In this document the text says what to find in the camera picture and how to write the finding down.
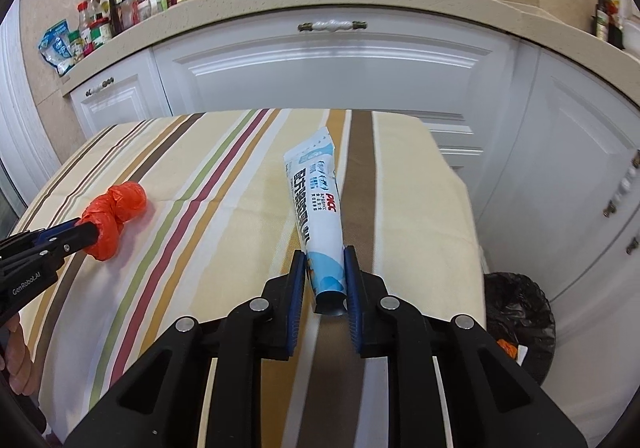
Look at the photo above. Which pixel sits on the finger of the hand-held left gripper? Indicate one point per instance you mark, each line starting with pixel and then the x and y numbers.
pixel 77 240
pixel 52 231

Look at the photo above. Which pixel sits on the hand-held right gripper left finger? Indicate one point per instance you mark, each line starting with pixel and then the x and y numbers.
pixel 298 298

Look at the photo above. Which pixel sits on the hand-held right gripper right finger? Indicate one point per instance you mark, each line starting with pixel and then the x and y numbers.
pixel 352 308

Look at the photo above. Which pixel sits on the orange plastic bag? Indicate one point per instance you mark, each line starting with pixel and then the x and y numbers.
pixel 115 213

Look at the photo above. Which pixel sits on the white blue toothpaste box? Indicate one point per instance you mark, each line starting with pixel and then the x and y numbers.
pixel 315 208

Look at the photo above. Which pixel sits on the orange snack wrapper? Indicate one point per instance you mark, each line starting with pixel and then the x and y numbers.
pixel 506 348

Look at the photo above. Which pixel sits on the black trash bin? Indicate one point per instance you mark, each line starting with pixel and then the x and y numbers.
pixel 520 308

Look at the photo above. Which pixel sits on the person's left hand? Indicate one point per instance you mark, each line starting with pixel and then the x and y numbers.
pixel 20 358

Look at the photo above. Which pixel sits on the striped tablecloth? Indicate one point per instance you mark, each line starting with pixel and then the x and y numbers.
pixel 200 228

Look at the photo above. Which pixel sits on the blue white packet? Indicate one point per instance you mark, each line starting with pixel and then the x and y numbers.
pixel 57 47

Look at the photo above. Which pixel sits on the cluster of condiment bottles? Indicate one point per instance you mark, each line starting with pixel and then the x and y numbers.
pixel 100 27

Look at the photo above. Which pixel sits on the white kitchen cabinet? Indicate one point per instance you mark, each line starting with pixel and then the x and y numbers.
pixel 325 67

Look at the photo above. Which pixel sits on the beige stone countertop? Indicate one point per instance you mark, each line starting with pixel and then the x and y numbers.
pixel 300 2

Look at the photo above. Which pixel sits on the dark glass bottle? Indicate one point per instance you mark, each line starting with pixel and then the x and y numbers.
pixel 602 15

